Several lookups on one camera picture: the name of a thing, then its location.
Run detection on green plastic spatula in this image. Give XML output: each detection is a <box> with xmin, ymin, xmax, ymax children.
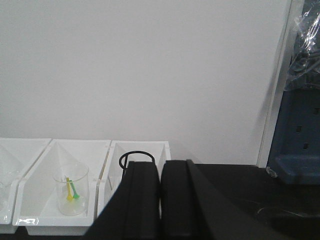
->
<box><xmin>69</xmin><ymin>180</ymin><xmax>80</xmax><ymax>199</ymax></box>

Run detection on middle white storage bin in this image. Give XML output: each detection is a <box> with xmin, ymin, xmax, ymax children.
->
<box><xmin>12</xmin><ymin>139</ymin><xmax>111</xmax><ymax>236</ymax></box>

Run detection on black sink basin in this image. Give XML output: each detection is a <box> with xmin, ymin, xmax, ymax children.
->
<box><xmin>254</xmin><ymin>206</ymin><xmax>320</xmax><ymax>240</ymax></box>

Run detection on black wire tripod stand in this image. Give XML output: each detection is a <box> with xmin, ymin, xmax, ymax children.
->
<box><xmin>118</xmin><ymin>150</ymin><xmax>155</xmax><ymax>177</ymax></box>

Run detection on small beaker in middle bin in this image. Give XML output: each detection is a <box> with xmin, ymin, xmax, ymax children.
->
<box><xmin>53</xmin><ymin>163</ymin><xmax>90</xmax><ymax>216</ymax></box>

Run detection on right white storage bin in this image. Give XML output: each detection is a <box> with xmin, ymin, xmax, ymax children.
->
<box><xmin>97</xmin><ymin>140</ymin><xmax>171</xmax><ymax>215</ymax></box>

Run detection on left white storage bin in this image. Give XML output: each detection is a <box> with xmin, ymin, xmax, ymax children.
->
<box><xmin>0</xmin><ymin>137</ymin><xmax>52</xmax><ymax>226</ymax></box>

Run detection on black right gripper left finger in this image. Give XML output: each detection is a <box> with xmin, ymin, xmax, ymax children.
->
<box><xmin>83</xmin><ymin>161</ymin><xmax>160</xmax><ymax>240</ymax></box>

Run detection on white storage bin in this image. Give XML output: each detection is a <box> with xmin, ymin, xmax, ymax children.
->
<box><xmin>0</xmin><ymin>137</ymin><xmax>52</xmax><ymax>226</ymax></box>
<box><xmin>12</xmin><ymin>139</ymin><xmax>111</xmax><ymax>236</ymax></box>
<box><xmin>97</xmin><ymin>140</ymin><xmax>171</xmax><ymax>215</ymax></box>

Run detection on plastic bag of pegs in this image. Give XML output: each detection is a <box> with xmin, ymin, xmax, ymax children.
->
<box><xmin>284</xmin><ymin>0</ymin><xmax>320</xmax><ymax>91</ymax></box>

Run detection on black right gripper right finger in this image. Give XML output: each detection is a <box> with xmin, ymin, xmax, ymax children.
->
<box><xmin>161</xmin><ymin>160</ymin><xmax>283</xmax><ymax>240</ymax></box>

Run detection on grey pegboard drying rack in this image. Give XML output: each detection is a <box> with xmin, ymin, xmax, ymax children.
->
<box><xmin>266</xmin><ymin>89</ymin><xmax>320</xmax><ymax>185</ymax></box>

